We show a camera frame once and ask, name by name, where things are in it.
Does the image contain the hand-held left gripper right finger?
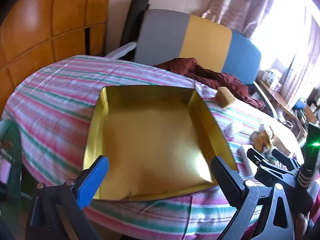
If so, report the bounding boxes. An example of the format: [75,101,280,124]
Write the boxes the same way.
[211,156,300,240]

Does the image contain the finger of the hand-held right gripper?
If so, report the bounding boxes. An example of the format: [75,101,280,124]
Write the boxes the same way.
[272,149,301,171]
[246,148,298,188]

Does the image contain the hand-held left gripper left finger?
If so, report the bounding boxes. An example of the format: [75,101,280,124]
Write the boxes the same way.
[25,155,110,240]

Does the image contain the white barcode box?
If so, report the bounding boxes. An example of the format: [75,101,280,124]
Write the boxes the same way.
[237,145,258,176]

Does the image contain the orange snack packet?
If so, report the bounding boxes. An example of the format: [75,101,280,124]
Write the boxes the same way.
[251,130,273,151]

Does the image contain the clear plastic wrap ball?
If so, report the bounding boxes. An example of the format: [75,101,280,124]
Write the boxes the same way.
[225,122,242,138]

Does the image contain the yellow sponge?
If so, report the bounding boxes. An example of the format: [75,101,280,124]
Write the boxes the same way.
[215,87,237,109]

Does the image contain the dark red gold-lined box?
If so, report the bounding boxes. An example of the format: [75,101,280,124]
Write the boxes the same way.
[82,85,238,202]

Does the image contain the blue rounded object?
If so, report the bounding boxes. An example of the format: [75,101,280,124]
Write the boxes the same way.
[294,99,307,111]

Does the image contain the wooden desk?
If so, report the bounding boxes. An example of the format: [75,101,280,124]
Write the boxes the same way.
[256,77,297,118]

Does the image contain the tall white carton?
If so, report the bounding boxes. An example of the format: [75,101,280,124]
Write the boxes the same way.
[269,69,283,86]

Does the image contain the green plastic chair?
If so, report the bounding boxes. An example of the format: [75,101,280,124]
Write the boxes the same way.
[0,119,25,200]

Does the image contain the pink green striped blanket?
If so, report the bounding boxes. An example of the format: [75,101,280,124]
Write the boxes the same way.
[1,55,304,238]

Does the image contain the maroon jacket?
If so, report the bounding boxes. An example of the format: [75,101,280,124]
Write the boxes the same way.
[154,57,265,109]

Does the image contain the pink patterned curtain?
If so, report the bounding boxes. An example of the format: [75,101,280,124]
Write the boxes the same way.
[282,15,320,105]
[201,0,283,39]

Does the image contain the grey yellow blue sofa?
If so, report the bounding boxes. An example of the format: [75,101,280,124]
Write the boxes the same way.
[105,9,278,118]

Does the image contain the wooden wardrobe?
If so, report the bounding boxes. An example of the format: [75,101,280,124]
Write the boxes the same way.
[0,0,113,118]

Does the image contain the black rolled mat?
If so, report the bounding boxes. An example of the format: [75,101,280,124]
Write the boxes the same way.
[121,0,150,53]

